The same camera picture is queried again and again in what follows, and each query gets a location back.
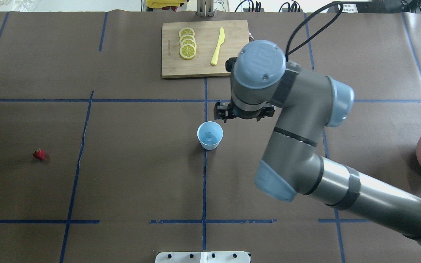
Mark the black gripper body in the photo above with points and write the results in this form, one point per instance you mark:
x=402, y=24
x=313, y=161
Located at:
x=222, y=111

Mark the aluminium frame post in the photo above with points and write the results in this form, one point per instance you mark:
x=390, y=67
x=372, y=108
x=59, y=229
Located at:
x=205, y=8

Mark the light blue plastic cup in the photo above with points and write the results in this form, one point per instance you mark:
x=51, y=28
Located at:
x=209, y=127

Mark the yellow cloth bag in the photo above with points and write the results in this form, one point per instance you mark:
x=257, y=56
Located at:
x=167, y=4

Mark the clear ice cube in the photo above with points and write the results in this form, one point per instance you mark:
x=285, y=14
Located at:
x=210, y=139

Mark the lemon slice two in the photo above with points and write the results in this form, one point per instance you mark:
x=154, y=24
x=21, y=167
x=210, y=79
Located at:
x=183, y=38

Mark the lemon slice three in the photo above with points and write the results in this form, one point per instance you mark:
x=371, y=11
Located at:
x=188, y=44

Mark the red strawberry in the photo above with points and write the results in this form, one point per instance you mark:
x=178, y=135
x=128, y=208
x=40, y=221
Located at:
x=39, y=154

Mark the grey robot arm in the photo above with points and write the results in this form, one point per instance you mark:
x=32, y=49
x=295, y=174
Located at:
x=262, y=80

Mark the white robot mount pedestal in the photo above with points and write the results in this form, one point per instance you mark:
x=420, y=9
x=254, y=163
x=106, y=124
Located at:
x=204, y=257

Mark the wooden cutting board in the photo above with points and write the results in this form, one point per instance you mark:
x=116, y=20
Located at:
x=206, y=36

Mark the lemon slice one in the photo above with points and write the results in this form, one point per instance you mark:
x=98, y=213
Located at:
x=188, y=32

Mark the lemon slice four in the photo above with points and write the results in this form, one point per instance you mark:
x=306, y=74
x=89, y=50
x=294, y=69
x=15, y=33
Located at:
x=187, y=52

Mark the yellow plastic knife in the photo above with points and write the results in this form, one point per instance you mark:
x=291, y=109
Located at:
x=220, y=41

